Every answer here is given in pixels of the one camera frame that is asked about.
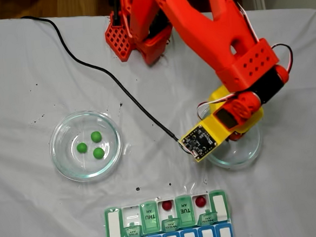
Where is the red round pill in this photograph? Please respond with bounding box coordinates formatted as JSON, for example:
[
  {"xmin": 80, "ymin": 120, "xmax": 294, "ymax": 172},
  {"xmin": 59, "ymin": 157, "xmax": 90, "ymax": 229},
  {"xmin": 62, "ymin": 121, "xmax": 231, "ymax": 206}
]
[
  {"xmin": 194, "ymin": 195, "xmax": 207, "ymax": 208},
  {"xmin": 161, "ymin": 199, "xmax": 174, "ymax": 212}
]

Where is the green round pill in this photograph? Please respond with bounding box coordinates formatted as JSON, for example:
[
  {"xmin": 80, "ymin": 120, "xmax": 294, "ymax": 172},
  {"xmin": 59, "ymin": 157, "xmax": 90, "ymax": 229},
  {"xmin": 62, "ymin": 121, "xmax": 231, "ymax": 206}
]
[
  {"xmin": 90, "ymin": 130, "xmax": 103, "ymax": 143},
  {"xmin": 92, "ymin": 147, "xmax": 106, "ymax": 160},
  {"xmin": 76, "ymin": 142, "xmax": 88, "ymax": 155}
]

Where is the clear glass bowl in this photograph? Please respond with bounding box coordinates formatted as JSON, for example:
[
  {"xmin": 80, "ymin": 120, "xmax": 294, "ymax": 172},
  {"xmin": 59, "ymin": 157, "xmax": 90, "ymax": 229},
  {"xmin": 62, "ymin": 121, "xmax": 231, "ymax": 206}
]
[
  {"xmin": 47, "ymin": 108, "xmax": 126, "ymax": 186},
  {"xmin": 200, "ymin": 100, "xmax": 265, "ymax": 172}
]

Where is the black table clamp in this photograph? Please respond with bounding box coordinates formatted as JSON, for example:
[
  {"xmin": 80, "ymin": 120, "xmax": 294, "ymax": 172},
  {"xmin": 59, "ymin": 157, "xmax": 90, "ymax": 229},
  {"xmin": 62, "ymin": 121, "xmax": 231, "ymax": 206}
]
[{"xmin": 111, "ymin": 0, "xmax": 122, "ymax": 27}]

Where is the white table cover sheet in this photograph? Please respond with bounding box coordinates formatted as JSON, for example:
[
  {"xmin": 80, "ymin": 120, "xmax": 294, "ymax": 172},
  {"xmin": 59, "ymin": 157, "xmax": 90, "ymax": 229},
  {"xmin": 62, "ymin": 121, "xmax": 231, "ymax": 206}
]
[{"xmin": 0, "ymin": 0, "xmax": 316, "ymax": 237}]

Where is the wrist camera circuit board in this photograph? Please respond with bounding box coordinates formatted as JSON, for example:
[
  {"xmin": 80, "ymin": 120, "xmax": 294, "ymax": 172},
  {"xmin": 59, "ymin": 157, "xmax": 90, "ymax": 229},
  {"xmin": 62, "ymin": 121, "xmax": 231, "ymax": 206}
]
[{"xmin": 177, "ymin": 122, "xmax": 221, "ymax": 164}]

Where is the red white black servo cable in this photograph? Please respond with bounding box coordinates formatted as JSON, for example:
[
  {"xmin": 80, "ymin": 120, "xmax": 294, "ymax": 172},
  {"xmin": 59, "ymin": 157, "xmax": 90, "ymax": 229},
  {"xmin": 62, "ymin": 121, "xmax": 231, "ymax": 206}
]
[
  {"xmin": 269, "ymin": 42, "xmax": 295, "ymax": 76},
  {"xmin": 195, "ymin": 91, "xmax": 241, "ymax": 120}
]

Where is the black camera cable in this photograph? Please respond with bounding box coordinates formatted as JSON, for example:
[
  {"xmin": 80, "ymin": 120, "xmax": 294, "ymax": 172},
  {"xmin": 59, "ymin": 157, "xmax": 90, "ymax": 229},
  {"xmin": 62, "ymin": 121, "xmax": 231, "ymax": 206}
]
[{"xmin": 20, "ymin": 5, "xmax": 181, "ymax": 154}]

